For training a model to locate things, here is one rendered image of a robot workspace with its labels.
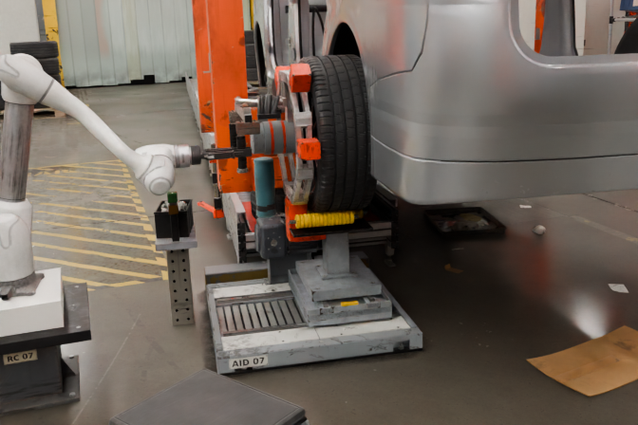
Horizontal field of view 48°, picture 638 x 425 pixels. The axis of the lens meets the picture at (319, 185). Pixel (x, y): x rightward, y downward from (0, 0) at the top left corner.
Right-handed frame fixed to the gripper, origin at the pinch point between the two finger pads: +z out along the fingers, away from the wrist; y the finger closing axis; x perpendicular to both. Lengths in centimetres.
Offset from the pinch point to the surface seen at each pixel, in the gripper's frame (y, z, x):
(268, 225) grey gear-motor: -40, 13, -43
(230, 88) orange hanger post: -60, 1, 19
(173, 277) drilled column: -30, -31, -60
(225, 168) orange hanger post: -59, -3, -19
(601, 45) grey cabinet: -362, 389, 14
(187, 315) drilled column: -30, -26, -79
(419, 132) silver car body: 72, 47, 16
